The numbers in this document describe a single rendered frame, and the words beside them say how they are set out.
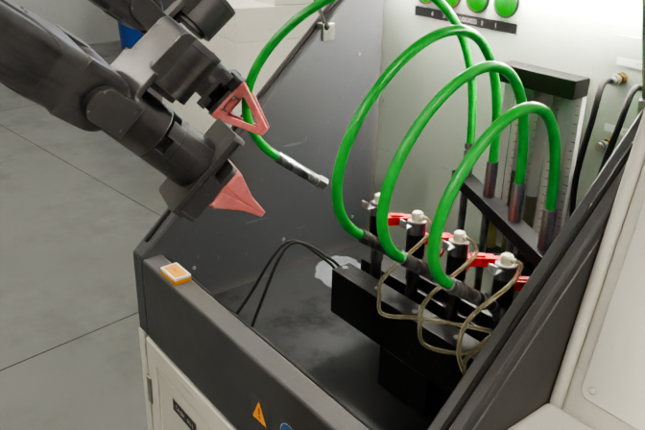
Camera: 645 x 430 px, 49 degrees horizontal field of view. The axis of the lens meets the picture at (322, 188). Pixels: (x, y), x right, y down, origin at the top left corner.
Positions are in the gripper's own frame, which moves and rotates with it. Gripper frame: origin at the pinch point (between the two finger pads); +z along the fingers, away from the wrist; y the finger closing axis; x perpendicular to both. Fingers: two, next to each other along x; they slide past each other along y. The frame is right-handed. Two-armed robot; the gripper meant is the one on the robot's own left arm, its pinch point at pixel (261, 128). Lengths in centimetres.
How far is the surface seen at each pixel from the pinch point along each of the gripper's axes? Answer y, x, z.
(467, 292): -23.3, -5.7, 31.7
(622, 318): -31, -16, 43
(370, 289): -2.1, 6.4, 28.7
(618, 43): -2, -45, 29
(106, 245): 212, 118, -16
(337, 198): -17.4, -2.4, 13.1
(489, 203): 1.8, -15.7, 33.5
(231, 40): 278, 13, -44
